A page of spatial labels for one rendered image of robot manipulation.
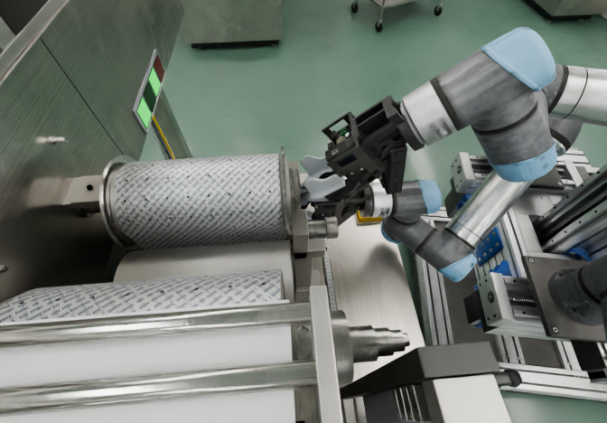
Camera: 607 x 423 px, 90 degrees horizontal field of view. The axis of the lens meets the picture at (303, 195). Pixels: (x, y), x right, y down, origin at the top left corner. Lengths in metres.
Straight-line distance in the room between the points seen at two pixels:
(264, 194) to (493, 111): 0.31
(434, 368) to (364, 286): 0.59
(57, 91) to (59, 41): 0.08
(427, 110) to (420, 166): 1.93
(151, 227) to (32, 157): 0.17
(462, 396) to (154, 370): 0.19
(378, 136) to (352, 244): 0.48
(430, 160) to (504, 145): 1.95
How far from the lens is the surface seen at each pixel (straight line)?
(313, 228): 0.54
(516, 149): 0.47
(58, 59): 0.62
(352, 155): 0.43
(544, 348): 1.80
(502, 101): 0.43
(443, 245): 0.74
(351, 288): 0.81
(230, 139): 2.43
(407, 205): 0.67
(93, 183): 0.57
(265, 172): 0.45
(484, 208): 0.75
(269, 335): 0.23
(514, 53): 0.42
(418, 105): 0.42
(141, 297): 0.31
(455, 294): 1.68
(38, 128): 0.55
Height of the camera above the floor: 1.66
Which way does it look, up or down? 55 degrees down
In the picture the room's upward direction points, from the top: straight up
